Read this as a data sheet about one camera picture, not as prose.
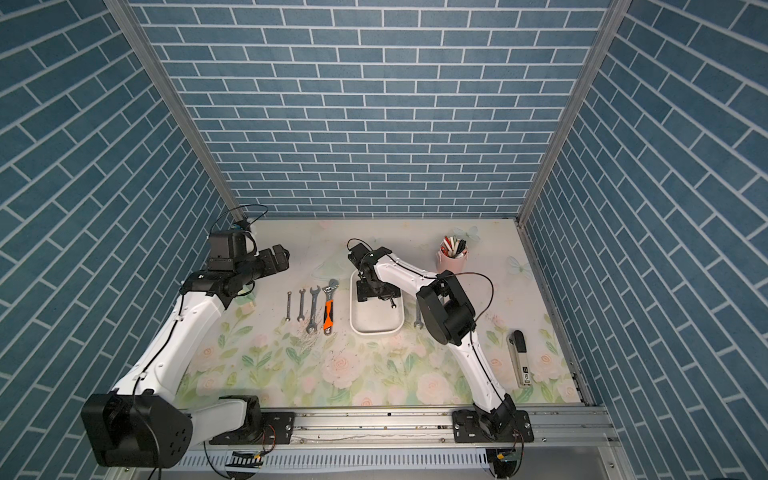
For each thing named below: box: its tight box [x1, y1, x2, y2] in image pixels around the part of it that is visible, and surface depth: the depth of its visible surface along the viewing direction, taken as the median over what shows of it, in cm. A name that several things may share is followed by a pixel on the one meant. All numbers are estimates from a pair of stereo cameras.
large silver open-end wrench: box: [306, 285, 321, 334], surface depth 96 cm
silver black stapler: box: [507, 330, 532, 388], surface depth 84 cm
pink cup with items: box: [436, 235, 469, 275], surface depth 101 cm
